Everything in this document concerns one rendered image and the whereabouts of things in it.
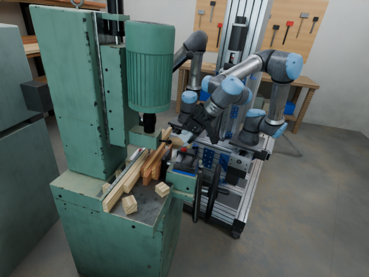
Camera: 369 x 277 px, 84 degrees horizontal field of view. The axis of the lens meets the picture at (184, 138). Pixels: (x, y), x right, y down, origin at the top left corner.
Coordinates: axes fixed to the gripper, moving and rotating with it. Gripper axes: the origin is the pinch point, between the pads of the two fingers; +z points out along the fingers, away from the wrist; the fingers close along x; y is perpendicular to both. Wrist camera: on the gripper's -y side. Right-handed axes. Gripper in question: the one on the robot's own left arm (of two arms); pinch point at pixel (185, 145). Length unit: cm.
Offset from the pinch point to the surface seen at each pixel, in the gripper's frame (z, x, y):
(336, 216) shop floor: 21, -98, -173
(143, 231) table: 18.2, 33.6, -4.7
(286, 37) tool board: -71, -331, -52
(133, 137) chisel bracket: 12.2, 3.4, 20.7
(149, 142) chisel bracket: 8.9, 3.4, 13.6
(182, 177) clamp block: 6.9, 10.6, -6.7
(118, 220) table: 21.7, 33.6, 4.3
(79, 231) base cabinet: 71, 22, 14
